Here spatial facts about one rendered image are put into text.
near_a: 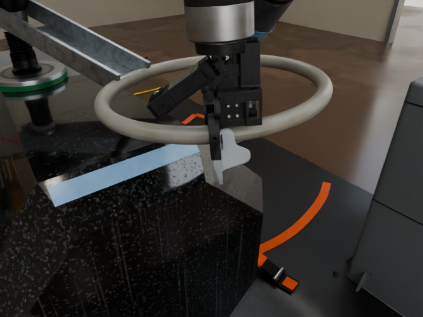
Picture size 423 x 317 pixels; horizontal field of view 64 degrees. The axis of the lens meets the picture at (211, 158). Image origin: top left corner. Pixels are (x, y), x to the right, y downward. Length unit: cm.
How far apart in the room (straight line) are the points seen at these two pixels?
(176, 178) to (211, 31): 37
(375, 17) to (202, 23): 526
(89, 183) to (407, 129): 90
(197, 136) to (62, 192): 28
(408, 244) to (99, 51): 114
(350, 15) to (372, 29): 42
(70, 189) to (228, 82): 35
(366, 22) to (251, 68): 526
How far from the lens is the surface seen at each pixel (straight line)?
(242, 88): 48
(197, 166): 74
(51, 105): 98
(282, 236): 166
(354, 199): 198
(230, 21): 44
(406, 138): 117
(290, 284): 147
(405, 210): 128
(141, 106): 90
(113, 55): 97
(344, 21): 588
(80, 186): 67
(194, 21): 45
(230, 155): 50
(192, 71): 48
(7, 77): 116
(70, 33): 107
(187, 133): 52
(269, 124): 53
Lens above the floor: 118
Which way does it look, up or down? 33 degrees down
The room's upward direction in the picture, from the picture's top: straight up
